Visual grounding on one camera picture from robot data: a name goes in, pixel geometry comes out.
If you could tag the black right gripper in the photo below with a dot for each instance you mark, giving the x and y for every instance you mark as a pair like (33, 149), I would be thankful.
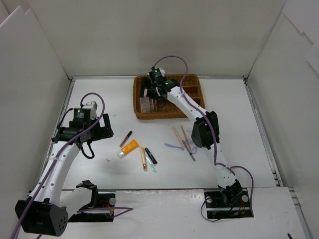
(147, 87)

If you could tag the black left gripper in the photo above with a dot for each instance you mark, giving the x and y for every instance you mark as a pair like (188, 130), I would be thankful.
(105, 126)

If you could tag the brown eyeshadow palette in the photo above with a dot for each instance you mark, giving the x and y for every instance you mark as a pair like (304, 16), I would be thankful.
(143, 91)

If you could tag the clear mauve eyeshadow palette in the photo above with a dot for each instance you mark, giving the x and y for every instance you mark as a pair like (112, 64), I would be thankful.
(147, 105)

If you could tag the red lip gloss tube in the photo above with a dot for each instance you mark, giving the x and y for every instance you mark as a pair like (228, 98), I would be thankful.
(125, 139)

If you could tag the orange sunscreen tube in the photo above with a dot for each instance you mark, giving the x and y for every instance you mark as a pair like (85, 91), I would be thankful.
(128, 148)

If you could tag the beige concealer tube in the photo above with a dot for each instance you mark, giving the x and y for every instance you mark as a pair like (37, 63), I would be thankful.
(144, 160)

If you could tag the pink makeup pen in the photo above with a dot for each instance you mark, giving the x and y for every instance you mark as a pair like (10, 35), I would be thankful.
(177, 136)

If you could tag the black makeup tube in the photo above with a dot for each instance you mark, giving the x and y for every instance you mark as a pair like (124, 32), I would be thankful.
(153, 160)

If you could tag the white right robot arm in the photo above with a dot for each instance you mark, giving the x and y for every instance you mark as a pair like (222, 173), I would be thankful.
(205, 130)

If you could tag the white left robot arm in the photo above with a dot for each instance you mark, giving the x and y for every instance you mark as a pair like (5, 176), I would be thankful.
(44, 212)

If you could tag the gold makeup pencil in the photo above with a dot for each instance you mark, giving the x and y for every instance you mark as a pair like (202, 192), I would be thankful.
(186, 138)

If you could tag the grey makeup pencil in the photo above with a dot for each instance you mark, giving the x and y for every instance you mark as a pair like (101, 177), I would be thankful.
(188, 150)

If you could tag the brown wicker divided tray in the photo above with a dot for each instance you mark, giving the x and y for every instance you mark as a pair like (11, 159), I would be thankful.
(164, 109)

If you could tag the mint green eyebrow razor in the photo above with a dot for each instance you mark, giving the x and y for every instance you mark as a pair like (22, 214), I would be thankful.
(150, 163)

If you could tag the purple eyebrow razor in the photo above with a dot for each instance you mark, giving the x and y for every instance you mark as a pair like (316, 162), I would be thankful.
(181, 148)

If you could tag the purple small scissors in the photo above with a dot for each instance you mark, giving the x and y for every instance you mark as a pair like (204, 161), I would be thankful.
(193, 148)

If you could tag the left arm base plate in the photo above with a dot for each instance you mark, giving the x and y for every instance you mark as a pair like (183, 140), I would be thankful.
(104, 200)

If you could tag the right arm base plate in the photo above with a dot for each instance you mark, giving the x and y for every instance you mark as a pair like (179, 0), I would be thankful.
(215, 209)

